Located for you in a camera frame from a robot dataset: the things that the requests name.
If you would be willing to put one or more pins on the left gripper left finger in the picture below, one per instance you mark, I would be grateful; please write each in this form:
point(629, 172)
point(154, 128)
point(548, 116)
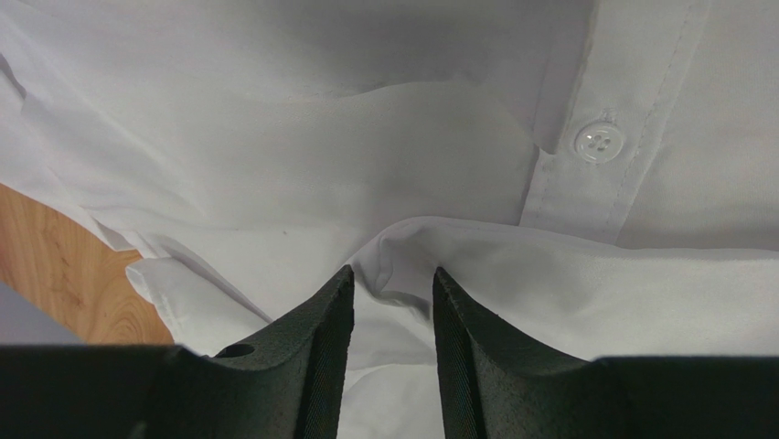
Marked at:
point(284, 381)

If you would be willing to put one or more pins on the white long sleeve shirt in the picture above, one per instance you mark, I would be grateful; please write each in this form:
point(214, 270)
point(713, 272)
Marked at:
point(601, 174)

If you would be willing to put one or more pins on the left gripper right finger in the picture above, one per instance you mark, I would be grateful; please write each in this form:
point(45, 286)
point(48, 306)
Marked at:
point(497, 382)

